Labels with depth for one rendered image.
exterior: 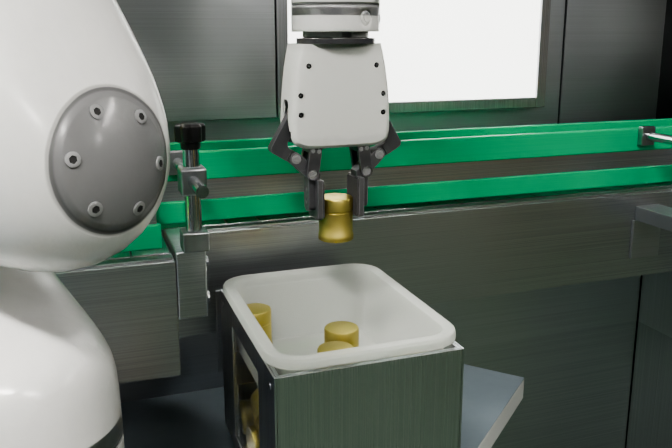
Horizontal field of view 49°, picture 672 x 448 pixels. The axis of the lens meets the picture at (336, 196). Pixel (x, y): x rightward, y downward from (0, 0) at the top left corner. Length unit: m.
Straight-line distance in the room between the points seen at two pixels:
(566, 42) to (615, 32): 0.10
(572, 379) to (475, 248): 0.52
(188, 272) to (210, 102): 0.32
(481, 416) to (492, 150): 0.37
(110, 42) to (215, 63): 0.61
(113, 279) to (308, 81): 0.26
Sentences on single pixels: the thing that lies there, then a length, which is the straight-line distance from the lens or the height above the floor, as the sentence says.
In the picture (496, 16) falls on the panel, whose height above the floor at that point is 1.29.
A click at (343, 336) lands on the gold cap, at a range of 0.72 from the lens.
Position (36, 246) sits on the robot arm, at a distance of 0.37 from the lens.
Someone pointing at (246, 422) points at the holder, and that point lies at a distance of 0.75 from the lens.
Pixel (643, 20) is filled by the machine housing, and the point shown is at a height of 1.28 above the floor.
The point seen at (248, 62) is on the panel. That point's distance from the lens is 1.00.
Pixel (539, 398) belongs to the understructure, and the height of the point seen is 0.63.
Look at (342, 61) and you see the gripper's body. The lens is 0.70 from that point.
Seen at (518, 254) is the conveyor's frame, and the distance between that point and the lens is 1.00.
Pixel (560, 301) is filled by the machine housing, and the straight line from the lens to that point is 1.35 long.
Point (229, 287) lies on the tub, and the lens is 0.76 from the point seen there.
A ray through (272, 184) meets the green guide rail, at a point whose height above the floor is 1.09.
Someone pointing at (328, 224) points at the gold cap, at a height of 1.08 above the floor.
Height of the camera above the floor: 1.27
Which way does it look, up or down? 13 degrees down
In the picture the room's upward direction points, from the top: straight up
